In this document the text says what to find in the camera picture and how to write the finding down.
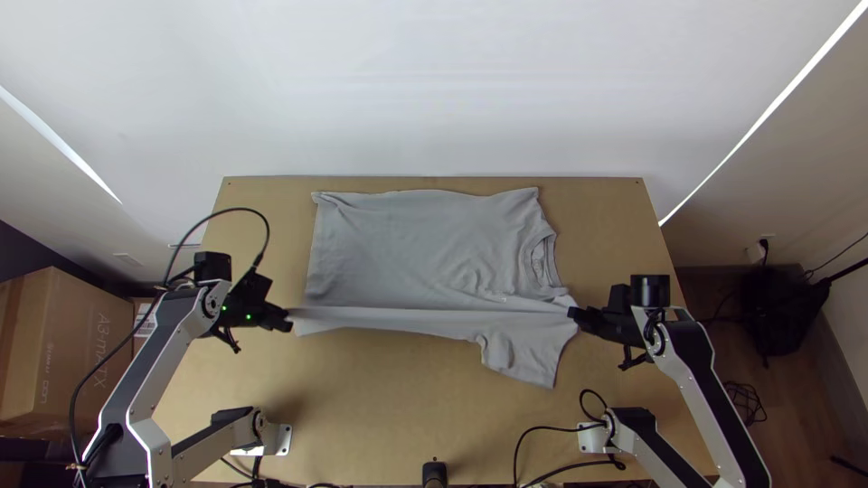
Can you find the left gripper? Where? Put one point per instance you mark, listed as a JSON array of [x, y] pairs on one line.
[[252, 298]]

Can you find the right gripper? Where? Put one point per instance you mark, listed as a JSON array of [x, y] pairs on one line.
[[614, 322]]

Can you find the grey t-shirt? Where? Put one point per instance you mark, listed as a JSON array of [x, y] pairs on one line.
[[420, 257]]

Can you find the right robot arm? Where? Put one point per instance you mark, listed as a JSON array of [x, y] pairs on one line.
[[685, 366]]

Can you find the brown cardboard box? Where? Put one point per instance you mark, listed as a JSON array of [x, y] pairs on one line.
[[54, 339]]

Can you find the white wall socket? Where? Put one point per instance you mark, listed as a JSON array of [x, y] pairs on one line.
[[758, 251]]

